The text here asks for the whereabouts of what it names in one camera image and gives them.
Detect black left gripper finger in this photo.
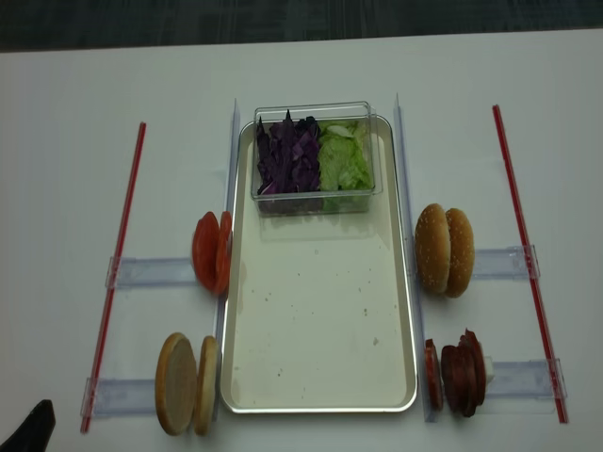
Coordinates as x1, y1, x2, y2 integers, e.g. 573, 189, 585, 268
0, 399, 56, 452

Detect bun slice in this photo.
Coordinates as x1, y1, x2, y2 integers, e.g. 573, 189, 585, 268
155, 332, 197, 436
193, 335, 219, 436

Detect left tomato slice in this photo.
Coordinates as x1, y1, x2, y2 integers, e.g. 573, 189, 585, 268
191, 211, 220, 291

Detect tomato slice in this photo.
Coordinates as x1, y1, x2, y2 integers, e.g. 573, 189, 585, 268
191, 211, 220, 291
214, 211, 232, 296

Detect right tomato slice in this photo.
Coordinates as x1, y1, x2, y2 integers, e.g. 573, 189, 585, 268
214, 211, 232, 296

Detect green lettuce leaves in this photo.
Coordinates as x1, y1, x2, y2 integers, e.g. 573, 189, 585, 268
318, 120, 373, 213

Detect dark meat patty stack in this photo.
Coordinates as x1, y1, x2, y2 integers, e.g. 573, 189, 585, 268
440, 329, 487, 417

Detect white cheese block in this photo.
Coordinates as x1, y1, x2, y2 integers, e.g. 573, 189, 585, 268
483, 356, 495, 384

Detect left red straw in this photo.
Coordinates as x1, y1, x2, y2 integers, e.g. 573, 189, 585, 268
80, 121, 147, 435

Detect red straw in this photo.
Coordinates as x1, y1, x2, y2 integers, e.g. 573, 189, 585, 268
492, 105, 569, 424
80, 121, 147, 435

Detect metal baking tray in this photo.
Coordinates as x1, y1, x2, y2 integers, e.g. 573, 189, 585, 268
220, 118, 417, 413

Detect shredded purple cabbage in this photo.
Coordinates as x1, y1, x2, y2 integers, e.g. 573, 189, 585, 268
255, 111, 320, 196

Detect clear plastic salad container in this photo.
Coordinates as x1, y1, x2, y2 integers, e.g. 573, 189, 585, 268
250, 101, 382, 217

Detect red sausage slice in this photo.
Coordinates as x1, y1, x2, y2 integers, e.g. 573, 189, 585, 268
424, 339, 443, 412

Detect left sesame top bun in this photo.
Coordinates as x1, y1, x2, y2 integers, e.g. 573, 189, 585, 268
414, 203, 451, 294

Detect sesame bun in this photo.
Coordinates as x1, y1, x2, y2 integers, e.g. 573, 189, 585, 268
414, 203, 451, 294
445, 208, 475, 298

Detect right sesame top bun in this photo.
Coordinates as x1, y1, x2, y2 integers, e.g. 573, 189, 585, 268
445, 208, 475, 298

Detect right red straw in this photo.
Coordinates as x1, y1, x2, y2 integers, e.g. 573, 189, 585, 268
492, 105, 569, 424

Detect clear bottom bun holder rail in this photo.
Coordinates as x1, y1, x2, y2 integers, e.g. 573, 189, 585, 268
80, 378, 155, 417

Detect clear bun holder rail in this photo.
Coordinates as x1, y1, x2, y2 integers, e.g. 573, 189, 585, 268
472, 245, 541, 281
80, 378, 155, 417

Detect clear tomato holder rail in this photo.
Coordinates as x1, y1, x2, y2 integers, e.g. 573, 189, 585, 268
106, 257, 197, 289

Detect clear right long rail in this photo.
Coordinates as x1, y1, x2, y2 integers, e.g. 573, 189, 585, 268
393, 94, 433, 423

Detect clear meat holder rail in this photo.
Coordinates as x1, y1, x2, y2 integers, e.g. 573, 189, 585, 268
485, 360, 567, 399

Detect clear top bun holder rail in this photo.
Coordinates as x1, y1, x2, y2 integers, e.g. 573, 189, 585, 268
472, 245, 541, 281

